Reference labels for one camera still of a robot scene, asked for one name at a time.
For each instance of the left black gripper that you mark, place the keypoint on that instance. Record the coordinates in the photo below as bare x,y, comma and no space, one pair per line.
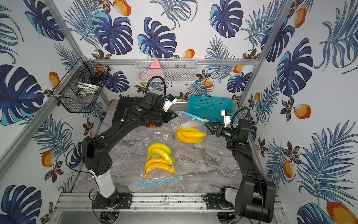
167,115

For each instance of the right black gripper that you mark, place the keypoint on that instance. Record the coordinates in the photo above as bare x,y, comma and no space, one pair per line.
215,126

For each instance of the clear zip-top bag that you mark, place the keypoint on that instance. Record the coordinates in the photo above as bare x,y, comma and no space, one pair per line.
136,144
186,120

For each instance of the yellow banana bunch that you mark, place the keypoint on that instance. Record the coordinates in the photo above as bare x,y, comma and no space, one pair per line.
159,157
190,135

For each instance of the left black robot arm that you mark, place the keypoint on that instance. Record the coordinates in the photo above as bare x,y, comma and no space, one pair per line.
95,154

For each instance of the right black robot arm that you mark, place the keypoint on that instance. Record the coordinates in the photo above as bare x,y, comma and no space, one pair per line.
255,196

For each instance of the yellow banana bunch on table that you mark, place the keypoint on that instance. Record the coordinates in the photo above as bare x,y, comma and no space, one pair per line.
159,157

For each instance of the clear zip-top bag on table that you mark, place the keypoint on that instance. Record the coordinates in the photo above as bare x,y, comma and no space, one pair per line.
136,144

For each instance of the teal plastic basket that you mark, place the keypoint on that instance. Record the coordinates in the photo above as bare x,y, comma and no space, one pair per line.
209,108

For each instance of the pink triangular item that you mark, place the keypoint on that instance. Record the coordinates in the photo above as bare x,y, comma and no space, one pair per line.
154,70

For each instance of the black plastic tool case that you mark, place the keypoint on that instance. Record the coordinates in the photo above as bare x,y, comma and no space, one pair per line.
129,110

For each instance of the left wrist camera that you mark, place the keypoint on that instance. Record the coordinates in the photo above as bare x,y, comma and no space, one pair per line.
170,100

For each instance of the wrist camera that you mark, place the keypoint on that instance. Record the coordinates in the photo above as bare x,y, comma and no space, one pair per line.
170,100
227,116

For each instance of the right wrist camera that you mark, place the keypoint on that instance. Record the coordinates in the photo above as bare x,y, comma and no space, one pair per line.
227,116

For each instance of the white wire wall basket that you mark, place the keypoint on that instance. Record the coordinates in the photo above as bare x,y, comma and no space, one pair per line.
174,69

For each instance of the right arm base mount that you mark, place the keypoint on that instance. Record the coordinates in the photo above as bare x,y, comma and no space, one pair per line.
216,201

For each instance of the black wire basket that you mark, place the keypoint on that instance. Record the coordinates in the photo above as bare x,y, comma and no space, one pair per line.
79,90

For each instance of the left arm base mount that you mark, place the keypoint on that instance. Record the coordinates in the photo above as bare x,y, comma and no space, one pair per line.
115,201

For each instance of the aluminium front rail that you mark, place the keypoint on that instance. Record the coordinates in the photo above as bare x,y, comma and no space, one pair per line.
146,202

